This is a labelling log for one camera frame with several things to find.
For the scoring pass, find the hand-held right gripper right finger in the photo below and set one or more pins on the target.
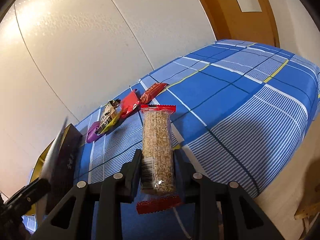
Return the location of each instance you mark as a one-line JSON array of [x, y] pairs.
[[178, 175]]

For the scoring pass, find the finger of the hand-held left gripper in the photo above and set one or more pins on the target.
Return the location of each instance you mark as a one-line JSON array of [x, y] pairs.
[[35, 190]]

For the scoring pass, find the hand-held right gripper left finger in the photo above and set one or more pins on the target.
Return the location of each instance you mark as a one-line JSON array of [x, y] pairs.
[[136, 175]]

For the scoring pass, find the grain bar with red ends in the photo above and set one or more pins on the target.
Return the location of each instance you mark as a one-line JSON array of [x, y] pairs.
[[156, 142]]

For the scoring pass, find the gold square tin box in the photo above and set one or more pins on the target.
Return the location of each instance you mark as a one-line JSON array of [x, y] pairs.
[[63, 160]]

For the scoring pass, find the purple snack packet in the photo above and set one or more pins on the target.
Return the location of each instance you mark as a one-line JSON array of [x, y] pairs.
[[91, 133]]

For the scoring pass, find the brown gold snack packet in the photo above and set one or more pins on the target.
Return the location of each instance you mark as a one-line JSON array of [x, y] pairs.
[[108, 116]]

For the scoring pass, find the red snack packet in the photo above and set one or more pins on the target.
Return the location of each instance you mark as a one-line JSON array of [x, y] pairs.
[[128, 105]]

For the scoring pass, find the red patterned candy packet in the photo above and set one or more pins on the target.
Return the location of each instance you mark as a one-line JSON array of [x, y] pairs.
[[152, 92]]

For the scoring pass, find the blue plaid tablecloth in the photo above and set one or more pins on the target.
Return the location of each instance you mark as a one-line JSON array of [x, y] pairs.
[[237, 105]]

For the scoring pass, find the wooden furniture piece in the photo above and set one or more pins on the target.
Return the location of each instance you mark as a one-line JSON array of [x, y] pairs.
[[308, 208]]

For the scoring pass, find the wooden door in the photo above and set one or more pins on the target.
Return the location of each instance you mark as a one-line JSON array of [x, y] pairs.
[[225, 10]]

